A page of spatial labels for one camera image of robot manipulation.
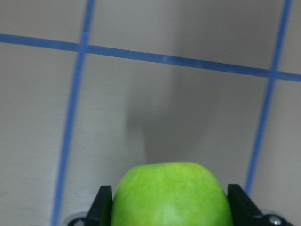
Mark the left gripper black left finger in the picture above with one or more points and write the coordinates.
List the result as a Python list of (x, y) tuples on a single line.
[(99, 213)]

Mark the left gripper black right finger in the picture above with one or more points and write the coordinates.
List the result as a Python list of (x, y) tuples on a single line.
[(246, 213)]

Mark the green apple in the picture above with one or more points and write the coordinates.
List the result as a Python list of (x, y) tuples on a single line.
[(170, 194)]

